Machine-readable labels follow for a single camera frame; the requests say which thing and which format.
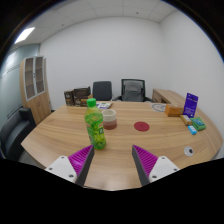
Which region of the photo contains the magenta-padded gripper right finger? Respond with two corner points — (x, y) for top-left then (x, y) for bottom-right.
(131, 144), (180, 187)

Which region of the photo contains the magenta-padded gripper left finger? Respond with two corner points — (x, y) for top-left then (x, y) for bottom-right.
(44, 144), (95, 187)

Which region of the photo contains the green drink bottle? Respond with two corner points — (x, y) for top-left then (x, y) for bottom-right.
(84, 97), (107, 150)

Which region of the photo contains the flat round red coaster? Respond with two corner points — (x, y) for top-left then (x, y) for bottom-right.
(133, 121), (151, 132)

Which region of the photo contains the small blue box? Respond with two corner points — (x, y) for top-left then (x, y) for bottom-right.
(187, 124), (198, 136)

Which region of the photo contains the small yellow box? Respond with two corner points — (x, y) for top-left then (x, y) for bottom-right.
(179, 114), (193, 126)

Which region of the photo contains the green flat box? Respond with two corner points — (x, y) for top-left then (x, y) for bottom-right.
(189, 116), (207, 132)

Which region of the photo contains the orange cardboard box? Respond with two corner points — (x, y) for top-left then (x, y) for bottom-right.
(164, 103), (184, 118)

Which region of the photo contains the black leather sofa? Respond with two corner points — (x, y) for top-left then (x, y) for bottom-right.
(0, 107), (37, 161)

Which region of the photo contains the sheet with round print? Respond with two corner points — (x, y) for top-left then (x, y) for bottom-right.
(150, 102), (167, 113)

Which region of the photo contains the white and pink cup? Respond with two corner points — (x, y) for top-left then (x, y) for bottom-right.
(101, 109), (118, 131)

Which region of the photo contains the tan cardboard box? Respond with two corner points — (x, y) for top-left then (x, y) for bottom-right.
(73, 94), (94, 108)

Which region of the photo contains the wooden glass-door cabinet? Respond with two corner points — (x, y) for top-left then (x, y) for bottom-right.
(18, 55), (53, 125)

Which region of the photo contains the purple upright box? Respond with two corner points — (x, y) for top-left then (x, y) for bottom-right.
(182, 92), (199, 119)

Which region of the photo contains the tall dark brown carton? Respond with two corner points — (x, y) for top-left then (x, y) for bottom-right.
(63, 89), (75, 107)

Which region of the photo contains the wooden side desk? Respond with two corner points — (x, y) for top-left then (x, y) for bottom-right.
(151, 88), (188, 107)

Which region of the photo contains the white printed leaflet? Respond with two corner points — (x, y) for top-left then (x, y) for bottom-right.
(96, 101), (114, 110)

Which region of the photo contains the wide dark brown carton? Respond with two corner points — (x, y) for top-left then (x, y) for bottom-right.
(73, 86), (92, 100)

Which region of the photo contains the grey mesh office chair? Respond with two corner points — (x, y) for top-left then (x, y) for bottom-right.
(113, 78), (154, 103)

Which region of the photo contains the black office chair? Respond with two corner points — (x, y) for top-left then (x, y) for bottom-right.
(91, 80), (114, 102)

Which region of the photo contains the rectangular ceiling light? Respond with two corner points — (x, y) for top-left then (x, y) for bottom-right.
(14, 26), (36, 45)

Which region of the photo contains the round table cable grommet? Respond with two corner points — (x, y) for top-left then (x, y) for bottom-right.
(183, 145), (195, 157)

